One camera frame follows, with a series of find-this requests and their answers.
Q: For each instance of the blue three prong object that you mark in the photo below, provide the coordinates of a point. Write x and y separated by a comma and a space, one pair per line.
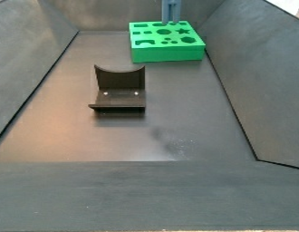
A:
170, 11

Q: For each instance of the black curved holder bracket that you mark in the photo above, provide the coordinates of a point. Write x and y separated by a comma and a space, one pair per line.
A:
119, 89

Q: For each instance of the green shape sorting board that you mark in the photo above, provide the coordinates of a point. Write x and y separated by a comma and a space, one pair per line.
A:
157, 42

